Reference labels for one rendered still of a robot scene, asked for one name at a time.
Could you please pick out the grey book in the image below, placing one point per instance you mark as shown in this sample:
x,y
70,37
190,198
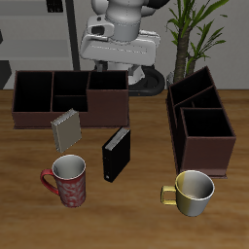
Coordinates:
x,y
67,132

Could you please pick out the dark grey block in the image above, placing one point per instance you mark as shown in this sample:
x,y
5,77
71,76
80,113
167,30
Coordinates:
x,y
4,74

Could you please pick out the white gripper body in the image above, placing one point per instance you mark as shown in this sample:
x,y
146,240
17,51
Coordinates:
x,y
116,50

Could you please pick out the flat black base plate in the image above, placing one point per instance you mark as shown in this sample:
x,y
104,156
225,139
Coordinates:
x,y
152,82

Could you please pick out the green pot plant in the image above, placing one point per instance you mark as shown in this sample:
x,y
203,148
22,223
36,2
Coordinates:
x,y
181,48

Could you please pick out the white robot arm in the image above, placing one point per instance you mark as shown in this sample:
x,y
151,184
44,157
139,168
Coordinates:
x,y
124,19

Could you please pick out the red patterned mug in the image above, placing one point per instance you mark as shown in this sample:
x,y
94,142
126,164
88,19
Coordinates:
x,y
72,189

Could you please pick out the yellow and white mug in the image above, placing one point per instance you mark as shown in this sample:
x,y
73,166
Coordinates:
x,y
191,201

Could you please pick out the small black wall panel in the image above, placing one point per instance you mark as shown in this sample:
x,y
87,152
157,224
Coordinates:
x,y
54,5

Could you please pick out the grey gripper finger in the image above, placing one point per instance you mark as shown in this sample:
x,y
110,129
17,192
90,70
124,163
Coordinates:
x,y
133,68
101,66

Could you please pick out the black book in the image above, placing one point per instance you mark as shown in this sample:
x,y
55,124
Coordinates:
x,y
117,159

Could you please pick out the dark brown desk caddy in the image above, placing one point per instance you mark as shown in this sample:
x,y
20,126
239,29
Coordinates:
x,y
207,152
107,107

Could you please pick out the dark vertical post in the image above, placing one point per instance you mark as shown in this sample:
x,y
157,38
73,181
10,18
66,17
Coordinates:
x,y
73,35

